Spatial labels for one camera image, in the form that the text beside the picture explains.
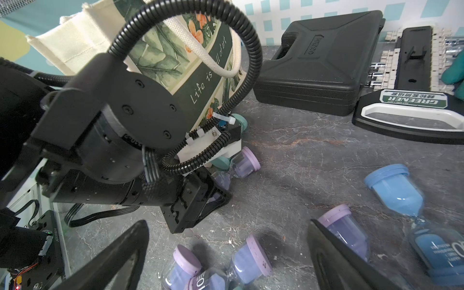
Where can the green rubber glove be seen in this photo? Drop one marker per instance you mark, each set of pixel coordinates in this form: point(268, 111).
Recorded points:
point(455, 74)

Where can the green hourglass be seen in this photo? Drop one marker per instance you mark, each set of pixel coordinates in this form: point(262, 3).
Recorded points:
point(234, 145)

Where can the purple hourglass top cluster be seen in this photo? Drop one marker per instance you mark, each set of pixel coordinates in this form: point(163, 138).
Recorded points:
point(242, 165)

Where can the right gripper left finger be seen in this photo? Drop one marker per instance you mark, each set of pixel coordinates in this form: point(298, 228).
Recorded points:
point(120, 264)

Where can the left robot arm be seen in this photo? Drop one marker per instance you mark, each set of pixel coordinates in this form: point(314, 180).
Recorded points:
point(111, 136)

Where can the black plastic case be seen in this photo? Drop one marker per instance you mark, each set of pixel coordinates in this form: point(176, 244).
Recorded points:
point(321, 64)

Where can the black bit holder strip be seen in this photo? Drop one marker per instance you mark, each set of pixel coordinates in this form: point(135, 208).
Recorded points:
point(409, 99)

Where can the blue hourglass right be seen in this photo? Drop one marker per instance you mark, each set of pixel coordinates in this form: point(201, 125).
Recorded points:
point(441, 249)

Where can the cream canvas tote bag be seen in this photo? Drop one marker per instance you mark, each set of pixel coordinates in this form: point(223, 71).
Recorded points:
point(160, 54)

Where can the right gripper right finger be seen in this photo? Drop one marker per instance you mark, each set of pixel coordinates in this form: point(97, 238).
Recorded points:
point(337, 267)

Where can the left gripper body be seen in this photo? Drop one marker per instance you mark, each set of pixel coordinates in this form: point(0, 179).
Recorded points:
point(199, 194)

